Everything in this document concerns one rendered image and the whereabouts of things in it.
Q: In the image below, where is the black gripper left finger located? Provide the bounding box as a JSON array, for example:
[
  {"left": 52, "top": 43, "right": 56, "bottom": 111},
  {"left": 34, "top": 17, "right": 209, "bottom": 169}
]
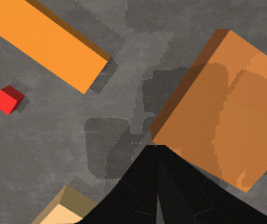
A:
[{"left": 74, "top": 145, "right": 158, "bottom": 224}]

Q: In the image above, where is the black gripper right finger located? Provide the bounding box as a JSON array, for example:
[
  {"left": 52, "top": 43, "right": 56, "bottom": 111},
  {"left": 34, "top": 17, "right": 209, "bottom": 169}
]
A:
[{"left": 156, "top": 145, "right": 267, "bottom": 224}]

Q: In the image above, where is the red square block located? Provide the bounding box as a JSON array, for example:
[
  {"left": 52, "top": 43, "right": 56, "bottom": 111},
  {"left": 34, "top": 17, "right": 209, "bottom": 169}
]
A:
[{"left": 0, "top": 85, "right": 25, "bottom": 115}]

